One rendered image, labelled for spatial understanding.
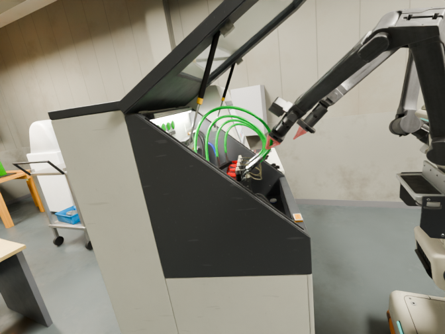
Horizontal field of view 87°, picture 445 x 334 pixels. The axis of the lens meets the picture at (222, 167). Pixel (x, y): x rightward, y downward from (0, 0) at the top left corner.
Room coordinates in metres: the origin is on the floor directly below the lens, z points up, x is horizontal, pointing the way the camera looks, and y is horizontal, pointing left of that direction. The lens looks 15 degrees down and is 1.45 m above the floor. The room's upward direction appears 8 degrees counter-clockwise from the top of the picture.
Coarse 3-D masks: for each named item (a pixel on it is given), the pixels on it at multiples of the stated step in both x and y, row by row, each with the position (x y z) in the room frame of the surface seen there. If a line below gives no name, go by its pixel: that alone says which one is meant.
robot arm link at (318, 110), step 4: (320, 104) 1.11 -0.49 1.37; (312, 108) 1.12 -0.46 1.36; (316, 108) 1.11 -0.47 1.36; (320, 108) 1.10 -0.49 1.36; (324, 108) 1.09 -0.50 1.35; (316, 112) 1.10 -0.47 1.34; (320, 112) 1.10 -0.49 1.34; (324, 112) 1.10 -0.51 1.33; (316, 116) 1.11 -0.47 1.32; (320, 116) 1.10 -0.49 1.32
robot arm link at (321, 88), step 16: (368, 32) 0.65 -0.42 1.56; (384, 32) 0.57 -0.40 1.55; (352, 48) 0.67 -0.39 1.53; (368, 48) 0.60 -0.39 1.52; (384, 48) 0.58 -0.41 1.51; (336, 64) 0.72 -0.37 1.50; (352, 64) 0.68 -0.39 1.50; (320, 80) 0.78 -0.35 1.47; (336, 80) 0.74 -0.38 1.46; (304, 96) 0.85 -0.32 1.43; (320, 96) 0.81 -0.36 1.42; (288, 112) 0.93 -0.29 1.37; (304, 112) 0.88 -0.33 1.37
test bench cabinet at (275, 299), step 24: (168, 288) 0.81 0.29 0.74; (192, 288) 0.79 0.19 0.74; (216, 288) 0.78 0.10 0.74; (240, 288) 0.76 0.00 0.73; (264, 288) 0.75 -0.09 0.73; (288, 288) 0.73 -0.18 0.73; (312, 288) 0.72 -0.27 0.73; (192, 312) 0.80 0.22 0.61; (216, 312) 0.78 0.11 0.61; (240, 312) 0.77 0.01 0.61; (264, 312) 0.75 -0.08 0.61; (288, 312) 0.73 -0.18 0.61; (312, 312) 0.72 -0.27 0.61
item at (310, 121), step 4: (312, 112) 1.15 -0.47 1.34; (308, 116) 1.13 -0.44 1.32; (312, 116) 1.11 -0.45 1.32; (300, 120) 1.13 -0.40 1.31; (304, 120) 1.14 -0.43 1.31; (308, 120) 1.12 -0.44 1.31; (312, 120) 1.11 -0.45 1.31; (316, 120) 1.11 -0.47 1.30; (308, 124) 1.12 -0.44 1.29; (312, 124) 1.11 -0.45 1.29; (308, 128) 1.12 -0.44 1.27; (312, 128) 1.13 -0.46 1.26; (312, 132) 1.11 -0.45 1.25
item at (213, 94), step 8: (208, 88) 1.48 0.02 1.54; (216, 88) 1.47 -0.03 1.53; (208, 96) 1.48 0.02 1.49; (216, 96) 1.47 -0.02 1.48; (192, 104) 1.49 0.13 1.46; (208, 104) 1.48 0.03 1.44; (216, 104) 1.47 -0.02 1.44; (224, 104) 1.54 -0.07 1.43; (200, 112) 1.49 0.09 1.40; (216, 112) 1.47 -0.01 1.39; (224, 112) 1.46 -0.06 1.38; (224, 120) 1.46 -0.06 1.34; (224, 128) 1.46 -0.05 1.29; (232, 128) 1.48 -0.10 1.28; (232, 136) 1.46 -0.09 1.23
